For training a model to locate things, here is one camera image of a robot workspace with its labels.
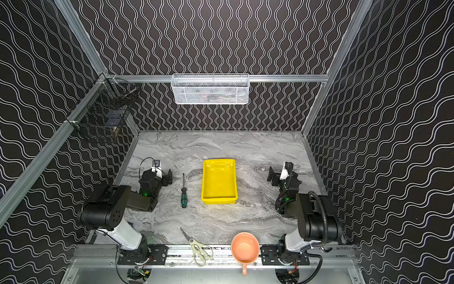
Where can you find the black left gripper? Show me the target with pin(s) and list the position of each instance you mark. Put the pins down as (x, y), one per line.
(164, 178)

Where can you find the green black handled screwdriver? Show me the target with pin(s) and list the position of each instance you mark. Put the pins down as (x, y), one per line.
(184, 196)

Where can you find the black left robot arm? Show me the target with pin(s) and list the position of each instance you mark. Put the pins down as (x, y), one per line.
(104, 211)

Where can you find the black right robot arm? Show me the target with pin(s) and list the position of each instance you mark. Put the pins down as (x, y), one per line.
(317, 223)

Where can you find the yellow plastic bin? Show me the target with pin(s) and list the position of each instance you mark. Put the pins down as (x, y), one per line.
(219, 185)

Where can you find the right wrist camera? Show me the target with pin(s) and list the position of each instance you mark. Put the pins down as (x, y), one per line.
(287, 170)

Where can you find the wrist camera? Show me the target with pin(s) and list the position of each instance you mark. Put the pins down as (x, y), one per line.
(287, 170)
(156, 166)

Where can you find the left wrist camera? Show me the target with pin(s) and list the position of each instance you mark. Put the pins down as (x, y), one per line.
(156, 166)

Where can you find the orange cup with handle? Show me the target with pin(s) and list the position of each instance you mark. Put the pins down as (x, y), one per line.
(245, 250)

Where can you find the beige handled scissors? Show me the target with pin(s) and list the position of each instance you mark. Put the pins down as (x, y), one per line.
(201, 252)

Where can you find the white wire mesh basket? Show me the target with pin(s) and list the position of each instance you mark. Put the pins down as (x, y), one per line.
(211, 88)

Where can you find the black wire basket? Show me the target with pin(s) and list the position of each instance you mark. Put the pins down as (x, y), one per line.
(105, 117)

